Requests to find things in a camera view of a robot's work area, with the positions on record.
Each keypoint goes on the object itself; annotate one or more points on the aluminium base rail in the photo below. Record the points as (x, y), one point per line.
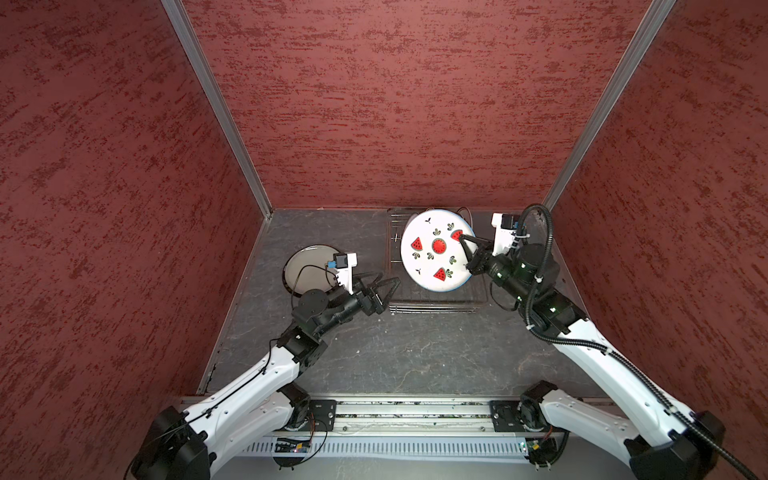
(390, 415)

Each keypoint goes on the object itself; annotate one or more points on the wire dish rack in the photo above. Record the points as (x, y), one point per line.
(410, 297)

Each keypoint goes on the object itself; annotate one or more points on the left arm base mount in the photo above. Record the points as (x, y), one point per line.
(317, 414)

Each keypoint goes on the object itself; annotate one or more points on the right aluminium corner post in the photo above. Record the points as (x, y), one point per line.
(642, 39)

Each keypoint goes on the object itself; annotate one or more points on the white perforated cable duct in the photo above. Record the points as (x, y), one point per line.
(480, 449)

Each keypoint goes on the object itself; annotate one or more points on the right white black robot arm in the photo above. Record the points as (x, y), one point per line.
(656, 436)

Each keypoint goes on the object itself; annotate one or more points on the white ribbed plate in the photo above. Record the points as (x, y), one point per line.
(307, 270)

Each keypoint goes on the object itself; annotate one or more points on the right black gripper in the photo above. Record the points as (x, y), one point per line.
(476, 263)

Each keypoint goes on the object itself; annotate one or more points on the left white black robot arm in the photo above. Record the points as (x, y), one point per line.
(195, 443)

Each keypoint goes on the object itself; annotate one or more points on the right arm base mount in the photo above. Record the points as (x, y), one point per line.
(505, 416)

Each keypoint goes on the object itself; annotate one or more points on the white watermelon pattern plate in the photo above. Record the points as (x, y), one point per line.
(431, 251)

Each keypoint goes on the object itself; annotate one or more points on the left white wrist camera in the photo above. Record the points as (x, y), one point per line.
(343, 264)

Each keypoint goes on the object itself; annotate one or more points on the left aluminium corner post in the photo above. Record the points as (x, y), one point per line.
(183, 28)

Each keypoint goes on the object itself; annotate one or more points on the aluminium corner post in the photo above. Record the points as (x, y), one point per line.
(642, 39)
(183, 28)

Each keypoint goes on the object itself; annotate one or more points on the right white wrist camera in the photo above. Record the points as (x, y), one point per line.
(505, 238)

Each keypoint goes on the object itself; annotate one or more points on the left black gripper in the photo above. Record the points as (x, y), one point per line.
(375, 303)

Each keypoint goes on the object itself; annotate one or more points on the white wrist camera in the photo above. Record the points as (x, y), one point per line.
(505, 238)
(343, 264)

